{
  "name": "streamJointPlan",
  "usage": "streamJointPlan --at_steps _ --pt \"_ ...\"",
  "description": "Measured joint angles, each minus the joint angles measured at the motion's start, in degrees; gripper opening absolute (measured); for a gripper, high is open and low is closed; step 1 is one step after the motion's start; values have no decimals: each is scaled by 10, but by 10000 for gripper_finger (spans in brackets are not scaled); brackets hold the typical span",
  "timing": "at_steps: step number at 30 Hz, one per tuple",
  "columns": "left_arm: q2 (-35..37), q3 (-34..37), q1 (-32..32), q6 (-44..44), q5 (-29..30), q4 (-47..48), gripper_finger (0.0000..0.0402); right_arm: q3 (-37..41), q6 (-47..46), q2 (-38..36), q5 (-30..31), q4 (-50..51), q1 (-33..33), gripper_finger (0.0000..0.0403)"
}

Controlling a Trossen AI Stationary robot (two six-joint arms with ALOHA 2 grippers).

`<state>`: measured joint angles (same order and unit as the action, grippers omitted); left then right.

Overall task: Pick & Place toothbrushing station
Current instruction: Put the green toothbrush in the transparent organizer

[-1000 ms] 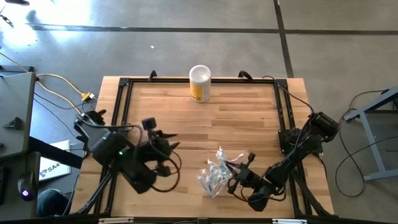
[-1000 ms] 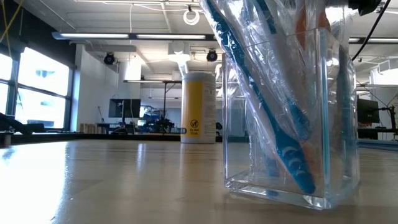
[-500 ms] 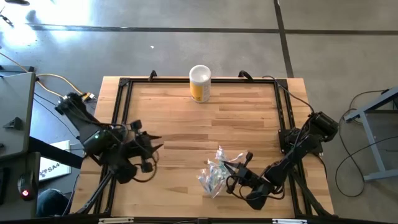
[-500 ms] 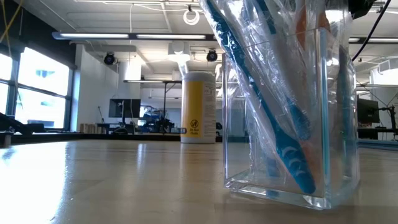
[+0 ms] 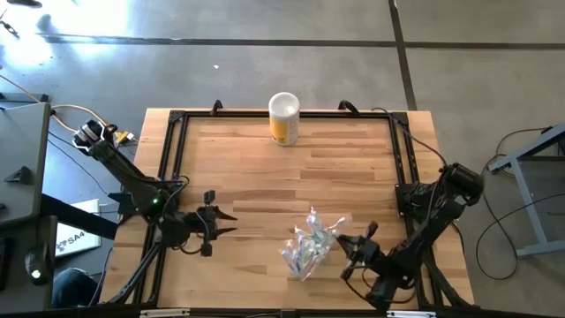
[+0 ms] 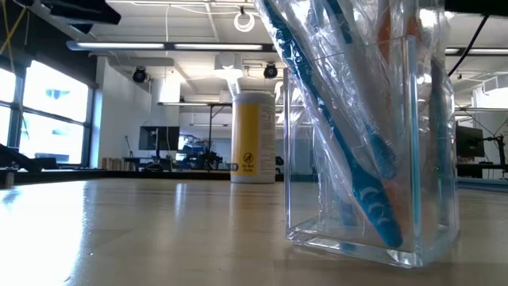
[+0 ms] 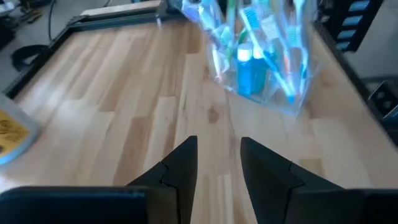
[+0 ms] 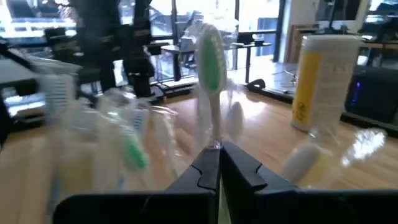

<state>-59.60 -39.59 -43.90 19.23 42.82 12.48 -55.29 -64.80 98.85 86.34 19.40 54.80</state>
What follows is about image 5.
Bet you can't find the clear plastic zip bag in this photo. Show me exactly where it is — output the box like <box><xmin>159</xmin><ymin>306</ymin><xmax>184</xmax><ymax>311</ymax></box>
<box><xmin>279</xmin><ymin>206</ymin><xmax>348</xmax><ymax>283</ymax></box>

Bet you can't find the black metal bar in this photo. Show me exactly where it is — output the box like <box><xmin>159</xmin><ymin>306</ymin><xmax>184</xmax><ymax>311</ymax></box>
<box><xmin>41</xmin><ymin>193</ymin><xmax>120</xmax><ymax>242</ymax></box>

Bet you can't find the black chair base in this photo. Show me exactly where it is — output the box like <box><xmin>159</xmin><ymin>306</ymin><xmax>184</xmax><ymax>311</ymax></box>
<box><xmin>0</xmin><ymin>0</ymin><xmax>43</xmax><ymax>40</ymax></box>

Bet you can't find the grey desk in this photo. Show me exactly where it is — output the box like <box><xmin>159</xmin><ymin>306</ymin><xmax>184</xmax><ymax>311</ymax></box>
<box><xmin>0</xmin><ymin>91</ymin><xmax>59</xmax><ymax>313</ymax></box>

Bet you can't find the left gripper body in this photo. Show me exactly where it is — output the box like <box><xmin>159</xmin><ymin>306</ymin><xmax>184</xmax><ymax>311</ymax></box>
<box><xmin>183</xmin><ymin>190</ymin><xmax>220</xmax><ymax>258</ymax></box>

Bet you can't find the black plastic bracket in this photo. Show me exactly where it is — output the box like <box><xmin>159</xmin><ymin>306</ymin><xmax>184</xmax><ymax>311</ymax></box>
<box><xmin>3</xmin><ymin>165</ymin><xmax>33</xmax><ymax>185</ymax></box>

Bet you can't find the white yellow wipes canister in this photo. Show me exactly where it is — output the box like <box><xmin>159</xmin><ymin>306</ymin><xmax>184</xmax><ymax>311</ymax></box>
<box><xmin>267</xmin><ymin>91</ymin><xmax>301</xmax><ymax>147</ymax></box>

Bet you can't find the yellow cable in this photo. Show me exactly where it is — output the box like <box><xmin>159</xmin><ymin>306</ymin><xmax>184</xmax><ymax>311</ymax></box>
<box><xmin>0</xmin><ymin>73</ymin><xmax>109</xmax><ymax>127</ymax></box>
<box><xmin>52</xmin><ymin>114</ymin><xmax>79</xmax><ymax>133</ymax></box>

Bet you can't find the silver metal bracket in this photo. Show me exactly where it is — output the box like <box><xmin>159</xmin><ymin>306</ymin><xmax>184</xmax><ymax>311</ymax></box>
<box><xmin>139</xmin><ymin>308</ymin><xmax>192</xmax><ymax>318</ymax></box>
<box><xmin>386</xmin><ymin>309</ymin><xmax>439</xmax><ymax>318</ymax></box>

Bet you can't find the black computer mouse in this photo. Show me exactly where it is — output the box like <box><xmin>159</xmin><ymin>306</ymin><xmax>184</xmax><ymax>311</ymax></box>
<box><xmin>24</xmin><ymin>242</ymin><xmax>55</xmax><ymax>286</ymax></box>

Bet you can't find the blue-grey metal table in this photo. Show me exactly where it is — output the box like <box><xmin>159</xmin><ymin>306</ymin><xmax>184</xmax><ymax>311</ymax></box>
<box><xmin>487</xmin><ymin>121</ymin><xmax>565</xmax><ymax>261</ymax></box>

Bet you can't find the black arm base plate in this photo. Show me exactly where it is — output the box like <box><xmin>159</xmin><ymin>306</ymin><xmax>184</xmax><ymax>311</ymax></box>
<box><xmin>394</xmin><ymin>182</ymin><xmax>468</xmax><ymax>221</ymax></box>
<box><xmin>108</xmin><ymin>191</ymin><xmax>183</xmax><ymax>217</ymax></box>

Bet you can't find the white printed sign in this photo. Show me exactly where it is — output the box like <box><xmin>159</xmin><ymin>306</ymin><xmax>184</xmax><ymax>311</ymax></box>
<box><xmin>55</xmin><ymin>198</ymin><xmax>102</xmax><ymax>259</ymax></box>

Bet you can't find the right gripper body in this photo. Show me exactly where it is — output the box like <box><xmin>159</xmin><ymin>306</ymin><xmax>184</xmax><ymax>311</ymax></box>
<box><xmin>340</xmin><ymin>220</ymin><xmax>383</xmax><ymax>281</ymax></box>

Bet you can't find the person's leg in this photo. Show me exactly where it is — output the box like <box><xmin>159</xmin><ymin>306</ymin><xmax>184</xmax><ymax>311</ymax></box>
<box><xmin>51</xmin><ymin>267</ymin><xmax>99</xmax><ymax>309</ymax></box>

